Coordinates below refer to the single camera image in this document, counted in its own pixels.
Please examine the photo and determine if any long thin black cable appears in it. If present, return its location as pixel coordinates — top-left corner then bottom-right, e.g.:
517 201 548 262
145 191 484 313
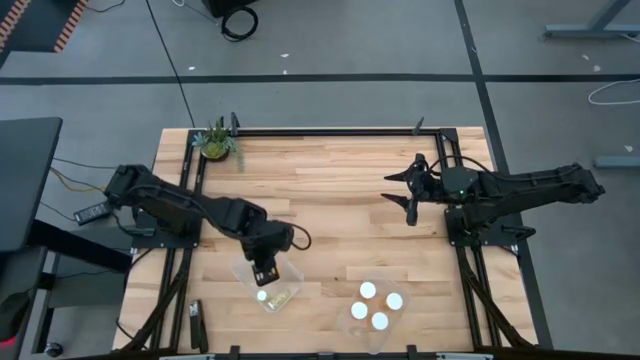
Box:
144 0 196 129

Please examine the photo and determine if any black desk top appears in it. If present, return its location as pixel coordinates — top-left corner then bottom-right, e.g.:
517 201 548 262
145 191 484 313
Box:
0 116 64 254

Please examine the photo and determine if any coiled black cable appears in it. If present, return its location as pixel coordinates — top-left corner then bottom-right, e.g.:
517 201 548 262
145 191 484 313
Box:
220 4 260 43

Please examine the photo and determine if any clear plastic bin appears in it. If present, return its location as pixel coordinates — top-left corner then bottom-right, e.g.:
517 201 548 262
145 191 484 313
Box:
230 252 305 314
335 268 414 356

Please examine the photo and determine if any short grey table foot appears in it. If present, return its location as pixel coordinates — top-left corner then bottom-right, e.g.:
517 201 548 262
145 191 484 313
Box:
593 155 640 170

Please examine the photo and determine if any long grey table foot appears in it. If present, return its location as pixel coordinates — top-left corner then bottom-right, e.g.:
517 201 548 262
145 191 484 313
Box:
543 0 640 40

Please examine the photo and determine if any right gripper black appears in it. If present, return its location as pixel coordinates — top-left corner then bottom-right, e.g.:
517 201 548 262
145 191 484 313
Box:
380 152 446 228

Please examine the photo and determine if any black computer mouse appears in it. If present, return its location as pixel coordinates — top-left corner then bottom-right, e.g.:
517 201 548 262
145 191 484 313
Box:
0 291 31 341

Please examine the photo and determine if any black power cable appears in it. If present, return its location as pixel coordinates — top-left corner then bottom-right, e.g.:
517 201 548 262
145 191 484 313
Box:
51 157 121 171

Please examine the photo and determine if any black mat with orange stripes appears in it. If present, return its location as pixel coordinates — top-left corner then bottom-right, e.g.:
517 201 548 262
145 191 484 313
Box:
0 0 90 54

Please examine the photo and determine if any potted succulent plant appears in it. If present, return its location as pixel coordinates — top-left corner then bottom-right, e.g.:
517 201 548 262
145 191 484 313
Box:
191 117 246 173

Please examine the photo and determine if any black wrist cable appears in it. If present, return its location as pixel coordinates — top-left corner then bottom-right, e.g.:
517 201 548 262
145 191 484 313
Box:
428 154 494 176
289 222 313 252

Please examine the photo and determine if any black rectangular device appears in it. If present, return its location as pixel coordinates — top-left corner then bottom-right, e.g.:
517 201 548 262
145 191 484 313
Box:
187 298 210 354

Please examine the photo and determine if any black aluminium table frame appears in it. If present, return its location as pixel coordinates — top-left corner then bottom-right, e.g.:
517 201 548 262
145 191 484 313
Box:
119 112 539 360

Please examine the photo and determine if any yellow cable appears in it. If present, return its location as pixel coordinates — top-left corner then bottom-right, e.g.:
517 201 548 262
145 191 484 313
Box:
48 166 109 194

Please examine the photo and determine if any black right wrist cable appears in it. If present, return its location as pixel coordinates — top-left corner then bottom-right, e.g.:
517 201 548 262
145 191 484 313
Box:
428 154 494 176

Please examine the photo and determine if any white floor cable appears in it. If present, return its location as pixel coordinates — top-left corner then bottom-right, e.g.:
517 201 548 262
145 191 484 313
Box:
587 77 640 107

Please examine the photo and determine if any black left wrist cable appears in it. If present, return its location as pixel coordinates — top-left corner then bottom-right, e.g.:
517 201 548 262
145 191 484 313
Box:
289 222 313 252

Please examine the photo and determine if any black floor box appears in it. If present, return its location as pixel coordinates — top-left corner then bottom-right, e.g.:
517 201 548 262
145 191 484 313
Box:
202 0 259 19

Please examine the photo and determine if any black power adapter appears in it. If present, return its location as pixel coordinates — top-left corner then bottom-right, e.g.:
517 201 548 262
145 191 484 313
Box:
72 199 112 226

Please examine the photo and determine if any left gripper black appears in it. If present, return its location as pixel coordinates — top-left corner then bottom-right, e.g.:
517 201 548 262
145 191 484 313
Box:
243 221 296 288

